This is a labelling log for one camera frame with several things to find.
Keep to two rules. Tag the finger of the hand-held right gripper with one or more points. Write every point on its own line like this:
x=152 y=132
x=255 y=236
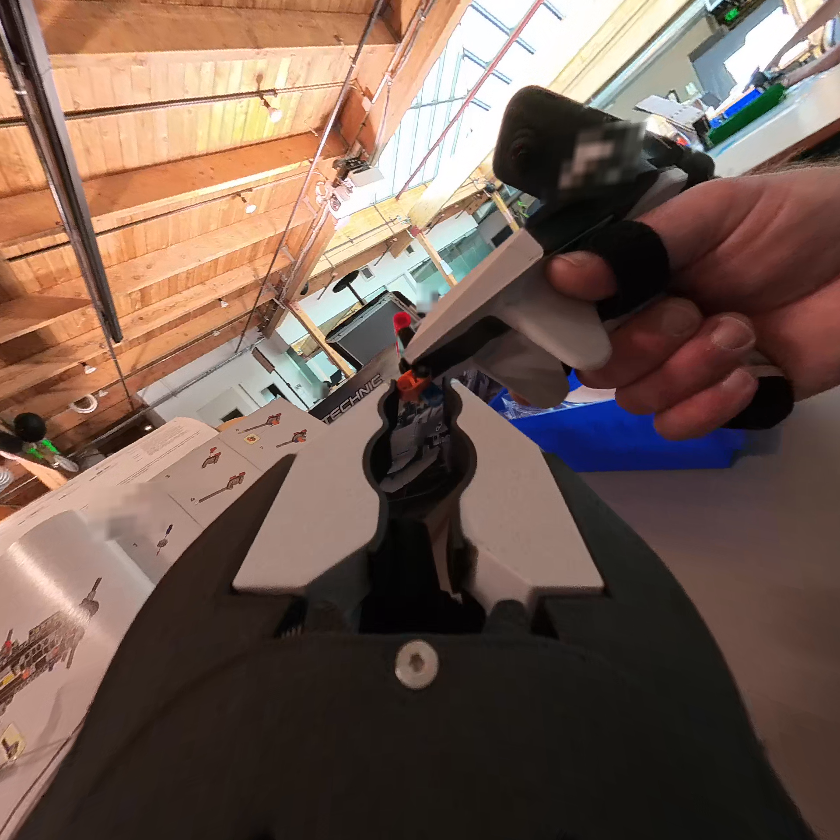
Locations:
x=479 y=295
x=525 y=380

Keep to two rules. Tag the background office table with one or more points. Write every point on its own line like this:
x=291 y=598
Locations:
x=807 y=124

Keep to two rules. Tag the black lego gear assembly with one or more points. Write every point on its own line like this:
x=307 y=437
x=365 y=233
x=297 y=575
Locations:
x=405 y=338

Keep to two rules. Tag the black lego set box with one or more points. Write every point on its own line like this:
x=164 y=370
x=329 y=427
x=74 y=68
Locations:
x=367 y=328

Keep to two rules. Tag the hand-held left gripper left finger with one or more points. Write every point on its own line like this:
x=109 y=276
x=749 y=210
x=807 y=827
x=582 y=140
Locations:
x=315 y=518

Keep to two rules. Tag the green plastic bin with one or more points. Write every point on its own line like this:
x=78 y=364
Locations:
x=748 y=115

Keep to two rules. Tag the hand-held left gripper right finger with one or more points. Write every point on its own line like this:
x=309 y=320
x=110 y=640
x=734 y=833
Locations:
x=525 y=518

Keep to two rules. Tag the blue plastic bin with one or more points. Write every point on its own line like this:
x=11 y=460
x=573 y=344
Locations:
x=623 y=439

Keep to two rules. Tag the orange lego piece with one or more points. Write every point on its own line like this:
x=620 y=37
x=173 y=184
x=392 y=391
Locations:
x=410 y=387

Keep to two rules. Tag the person's right hand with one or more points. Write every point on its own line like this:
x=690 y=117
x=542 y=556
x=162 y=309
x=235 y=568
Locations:
x=741 y=275

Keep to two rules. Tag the lego instruction booklet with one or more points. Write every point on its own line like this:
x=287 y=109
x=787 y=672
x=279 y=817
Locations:
x=65 y=590

